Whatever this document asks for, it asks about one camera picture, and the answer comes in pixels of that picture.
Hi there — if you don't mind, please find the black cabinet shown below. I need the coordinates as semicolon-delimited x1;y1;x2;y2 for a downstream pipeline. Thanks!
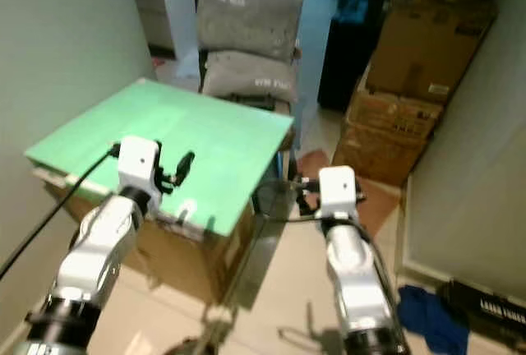
316;0;379;113

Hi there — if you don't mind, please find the big plain cardboard box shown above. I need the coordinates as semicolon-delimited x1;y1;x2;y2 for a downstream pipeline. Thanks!
35;170;268;302

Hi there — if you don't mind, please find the light green board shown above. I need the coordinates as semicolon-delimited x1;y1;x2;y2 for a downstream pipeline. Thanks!
23;77;297;238

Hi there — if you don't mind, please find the brown floor mat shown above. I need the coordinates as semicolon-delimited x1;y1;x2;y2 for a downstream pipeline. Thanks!
296;150;402;237

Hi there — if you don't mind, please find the black box with white print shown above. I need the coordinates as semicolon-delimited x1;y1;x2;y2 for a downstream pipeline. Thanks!
440;279;526;331

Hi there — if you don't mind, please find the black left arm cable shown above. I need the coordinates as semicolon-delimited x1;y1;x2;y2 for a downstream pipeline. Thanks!
0;145;124;282

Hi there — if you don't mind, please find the grey printed pillow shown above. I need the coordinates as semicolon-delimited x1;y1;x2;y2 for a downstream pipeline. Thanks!
201;49;299;108
196;0;305;64

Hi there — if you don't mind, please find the large brown labelled carton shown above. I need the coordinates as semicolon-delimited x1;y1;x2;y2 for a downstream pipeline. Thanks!
366;0;498;105

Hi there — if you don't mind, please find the printed brown cardboard box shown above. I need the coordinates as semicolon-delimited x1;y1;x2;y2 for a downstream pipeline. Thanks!
331;121;428;187
345;84;445;138

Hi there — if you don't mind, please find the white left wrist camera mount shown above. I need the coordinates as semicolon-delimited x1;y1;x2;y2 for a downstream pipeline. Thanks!
118;136;163;193

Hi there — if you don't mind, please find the blue cloth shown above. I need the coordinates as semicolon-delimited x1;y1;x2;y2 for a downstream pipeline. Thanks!
396;285;469;355

